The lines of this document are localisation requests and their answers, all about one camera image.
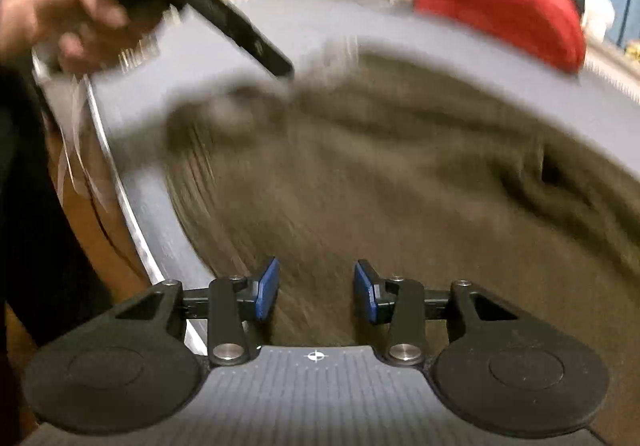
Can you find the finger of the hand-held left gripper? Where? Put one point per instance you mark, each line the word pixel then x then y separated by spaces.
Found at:
pixel 230 24

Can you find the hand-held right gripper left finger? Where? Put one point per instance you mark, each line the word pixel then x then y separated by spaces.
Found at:
pixel 266 291

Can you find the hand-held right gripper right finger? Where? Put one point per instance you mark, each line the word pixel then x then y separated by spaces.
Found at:
pixel 366 293

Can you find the person's left hand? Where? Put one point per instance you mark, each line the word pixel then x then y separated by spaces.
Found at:
pixel 60 16

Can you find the clear plastic wrap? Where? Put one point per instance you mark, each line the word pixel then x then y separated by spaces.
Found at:
pixel 75 141

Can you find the person's black clothing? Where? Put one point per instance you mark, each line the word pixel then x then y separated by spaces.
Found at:
pixel 35 226

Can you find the red folded blanket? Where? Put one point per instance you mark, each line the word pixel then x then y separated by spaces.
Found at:
pixel 500 1

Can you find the white plush toy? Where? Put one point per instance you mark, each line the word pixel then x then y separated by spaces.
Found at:
pixel 598 14

